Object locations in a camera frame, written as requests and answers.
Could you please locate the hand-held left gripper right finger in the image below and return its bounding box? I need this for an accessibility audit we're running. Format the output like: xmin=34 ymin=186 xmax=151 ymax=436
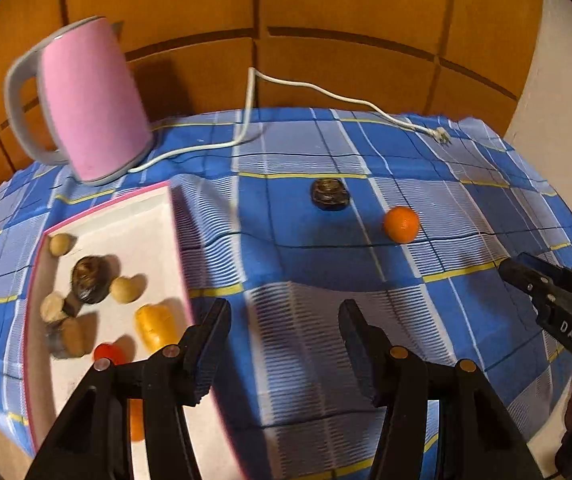
xmin=338 ymin=299 xmax=544 ymax=480

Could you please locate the brown water chestnut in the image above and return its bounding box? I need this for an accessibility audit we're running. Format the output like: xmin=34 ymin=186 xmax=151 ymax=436
xmin=48 ymin=312 xmax=97 ymax=360

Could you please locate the pink electric kettle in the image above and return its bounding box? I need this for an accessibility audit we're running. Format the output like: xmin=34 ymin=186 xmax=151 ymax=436
xmin=4 ymin=16 xmax=155 ymax=187

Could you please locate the small tan round fruit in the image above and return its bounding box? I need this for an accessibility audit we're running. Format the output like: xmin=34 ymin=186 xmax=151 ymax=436
xmin=110 ymin=275 xmax=145 ymax=305
xmin=48 ymin=233 xmax=77 ymax=258

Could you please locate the cut water chestnut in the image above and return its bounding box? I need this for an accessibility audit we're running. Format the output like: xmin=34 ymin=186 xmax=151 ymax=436
xmin=40 ymin=292 xmax=84 ymax=325

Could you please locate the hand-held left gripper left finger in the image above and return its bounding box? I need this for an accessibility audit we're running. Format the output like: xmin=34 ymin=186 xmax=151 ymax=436
xmin=24 ymin=298 xmax=233 ymax=480

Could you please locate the red cherry tomato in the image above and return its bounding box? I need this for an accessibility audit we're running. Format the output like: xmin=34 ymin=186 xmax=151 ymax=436
xmin=93 ymin=342 xmax=126 ymax=366

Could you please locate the blue plaid tablecloth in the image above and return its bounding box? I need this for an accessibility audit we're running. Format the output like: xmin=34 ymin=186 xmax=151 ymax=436
xmin=0 ymin=107 xmax=572 ymax=480

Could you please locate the orange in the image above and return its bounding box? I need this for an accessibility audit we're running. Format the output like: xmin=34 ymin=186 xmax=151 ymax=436
xmin=384 ymin=206 xmax=421 ymax=244
xmin=128 ymin=400 xmax=145 ymax=442

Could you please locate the yellow-orange fruit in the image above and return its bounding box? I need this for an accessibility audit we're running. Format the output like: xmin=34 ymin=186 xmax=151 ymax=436
xmin=134 ymin=302 xmax=177 ymax=353

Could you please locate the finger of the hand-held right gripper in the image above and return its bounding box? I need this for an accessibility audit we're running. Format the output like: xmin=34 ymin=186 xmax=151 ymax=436
xmin=515 ymin=253 xmax=570 ymax=283
xmin=497 ymin=259 xmax=556 ymax=315

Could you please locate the white power cord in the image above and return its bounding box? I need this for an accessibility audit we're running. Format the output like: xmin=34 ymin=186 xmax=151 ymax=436
xmin=128 ymin=66 xmax=451 ymax=175

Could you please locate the dark water chestnut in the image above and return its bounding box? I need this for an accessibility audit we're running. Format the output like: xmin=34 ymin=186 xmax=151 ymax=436
xmin=70 ymin=255 xmax=111 ymax=307
xmin=310 ymin=177 xmax=351 ymax=212

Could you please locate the white tray with pink rim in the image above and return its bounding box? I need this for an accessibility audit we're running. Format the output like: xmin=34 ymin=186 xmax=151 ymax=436
xmin=22 ymin=182 xmax=254 ymax=480

